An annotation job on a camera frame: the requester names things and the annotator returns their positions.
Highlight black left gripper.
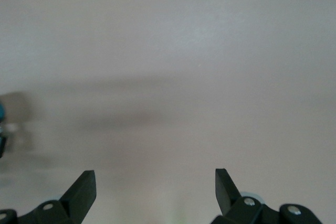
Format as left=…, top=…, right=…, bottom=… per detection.
left=0, top=134, right=7, bottom=158

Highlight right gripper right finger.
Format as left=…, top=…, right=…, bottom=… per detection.
left=211, top=168, right=322, bottom=224

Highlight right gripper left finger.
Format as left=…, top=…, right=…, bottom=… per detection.
left=0, top=170, right=97, bottom=224

